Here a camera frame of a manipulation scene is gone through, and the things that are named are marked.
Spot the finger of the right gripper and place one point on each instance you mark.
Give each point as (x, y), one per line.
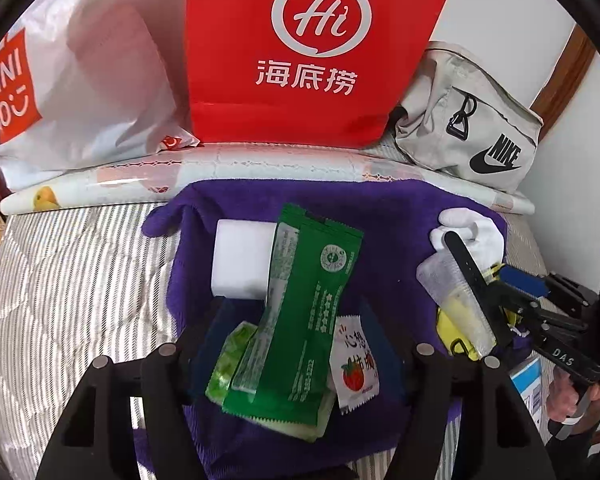
(532, 285)
(497, 297)

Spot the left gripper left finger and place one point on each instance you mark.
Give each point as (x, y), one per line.
(94, 437)

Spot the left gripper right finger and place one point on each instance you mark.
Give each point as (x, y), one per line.
(497, 439)

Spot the white and green glove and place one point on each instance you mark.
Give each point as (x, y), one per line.
(481, 236)

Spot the yellow mesh pouch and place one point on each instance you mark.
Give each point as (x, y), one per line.
(461, 329)

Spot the white face mask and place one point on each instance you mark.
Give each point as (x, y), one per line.
(439, 275)

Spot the green wet wipe packet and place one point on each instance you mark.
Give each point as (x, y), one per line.
(282, 375)

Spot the white sponge block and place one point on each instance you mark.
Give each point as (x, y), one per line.
(241, 259)

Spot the person's right hand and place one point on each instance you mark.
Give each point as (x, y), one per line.
(562, 401)

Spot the blue tissue pack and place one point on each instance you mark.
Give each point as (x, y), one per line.
(529, 380)

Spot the striped mattress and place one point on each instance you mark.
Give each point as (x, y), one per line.
(80, 282)

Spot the grey Nike bag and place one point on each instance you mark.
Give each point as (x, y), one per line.
(459, 120)

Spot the rolled patterned paper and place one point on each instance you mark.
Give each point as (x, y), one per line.
(158, 178)

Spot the red Haidilao paper bag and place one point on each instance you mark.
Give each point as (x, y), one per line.
(312, 72)

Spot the white Miniso plastic bag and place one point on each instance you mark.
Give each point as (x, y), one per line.
(86, 82)

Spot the brown door frame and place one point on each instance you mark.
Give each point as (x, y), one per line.
(565, 79)

